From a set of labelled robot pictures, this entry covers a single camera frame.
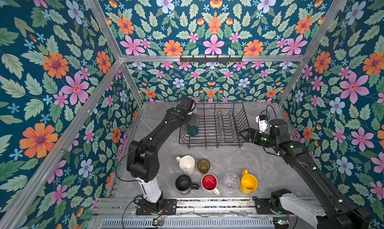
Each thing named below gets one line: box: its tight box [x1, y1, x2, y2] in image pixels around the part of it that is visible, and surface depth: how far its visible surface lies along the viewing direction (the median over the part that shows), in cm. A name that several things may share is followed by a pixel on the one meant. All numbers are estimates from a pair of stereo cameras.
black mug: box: [175, 175, 200, 191], surface depth 78 cm
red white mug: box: [201, 173, 220, 196], surface depth 77 cm
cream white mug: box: [176, 155, 196, 175], surface depth 82 cm
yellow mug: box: [239, 169, 258, 195], surface depth 78 cm
